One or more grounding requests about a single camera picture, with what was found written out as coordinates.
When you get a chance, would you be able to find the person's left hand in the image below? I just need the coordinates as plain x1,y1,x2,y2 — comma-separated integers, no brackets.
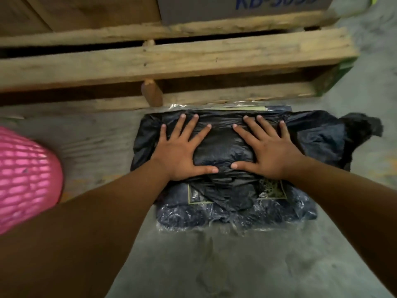
151,113,219,181

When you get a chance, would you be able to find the person's right hand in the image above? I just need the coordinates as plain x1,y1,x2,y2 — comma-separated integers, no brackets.
230,115,306,181

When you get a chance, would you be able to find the black plastic bag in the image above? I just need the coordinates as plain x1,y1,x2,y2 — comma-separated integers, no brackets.
130,109,384,212

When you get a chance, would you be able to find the person's left forearm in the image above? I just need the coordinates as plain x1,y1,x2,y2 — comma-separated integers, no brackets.
0,158,171,298

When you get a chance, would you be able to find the person's right forearm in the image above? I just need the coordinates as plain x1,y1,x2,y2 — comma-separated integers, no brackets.
285,156,397,295

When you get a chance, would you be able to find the clear packet of dark garment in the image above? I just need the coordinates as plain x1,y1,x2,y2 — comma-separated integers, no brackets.
154,103,319,236

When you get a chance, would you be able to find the wooden pallet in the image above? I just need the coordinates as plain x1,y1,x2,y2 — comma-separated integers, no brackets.
0,9,360,114

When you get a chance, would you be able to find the grey box with blue print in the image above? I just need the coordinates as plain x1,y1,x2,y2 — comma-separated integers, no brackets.
156,0,335,26

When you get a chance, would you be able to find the brown cardboard box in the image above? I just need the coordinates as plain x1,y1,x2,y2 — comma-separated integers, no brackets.
0,0,162,37

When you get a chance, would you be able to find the pink plastic basket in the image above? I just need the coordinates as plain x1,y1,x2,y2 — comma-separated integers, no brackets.
0,125,64,236

